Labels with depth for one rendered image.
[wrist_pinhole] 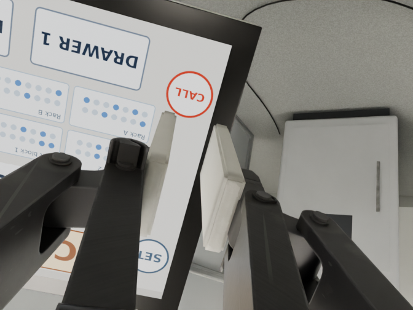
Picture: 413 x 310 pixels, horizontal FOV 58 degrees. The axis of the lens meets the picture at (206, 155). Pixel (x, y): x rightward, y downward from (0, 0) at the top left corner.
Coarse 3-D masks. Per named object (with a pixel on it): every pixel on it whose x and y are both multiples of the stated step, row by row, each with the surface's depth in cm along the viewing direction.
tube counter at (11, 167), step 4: (0, 164) 34; (4, 164) 34; (8, 164) 34; (0, 168) 34; (4, 168) 34; (8, 168) 34; (12, 168) 34; (0, 172) 34; (4, 172) 34; (8, 172) 34; (0, 176) 34; (4, 176) 34
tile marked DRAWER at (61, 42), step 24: (48, 24) 30; (72, 24) 30; (96, 24) 30; (48, 48) 31; (72, 48) 31; (96, 48) 31; (120, 48) 31; (144, 48) 31; (72, 72) 31; (96, 72) 32; (120, 72) 32; (144, 72) 32
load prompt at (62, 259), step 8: (72, 232) 37; (80, 232) 37; (64, 240) 37; (72, 240) 37; (80, 240) 37; (64, 248) 37; (72, 248) 37; (56, 256) 37; (64, 256) 37; (72, 256) 38; (48, 264) 38; (56, 264) 38; (64, 264) 38; (72, 264) 38
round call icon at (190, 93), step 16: (176, 80) 32; (192, 80) 32; (208, 80) 32; (176, 96) 32; (192, 96) 32; (208, 96) 32; (160, 112) 33; (176, 112) 33; (192, 112) 33; (208, 112) 33
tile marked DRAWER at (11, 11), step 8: (0, 0) 29; (8, 0) 29; (0, 8) 30; (8, 8) 30; (0, 16) 30; (8, 16) 30; (0, 24) 30; (8, 24) 30; (0, 32) 30; (8, 32) 30; (0, 40) 30; (8, 40) 30; (0, 48) 31; (8, 48) 31; (0, 56) 31; (8, 56) 31
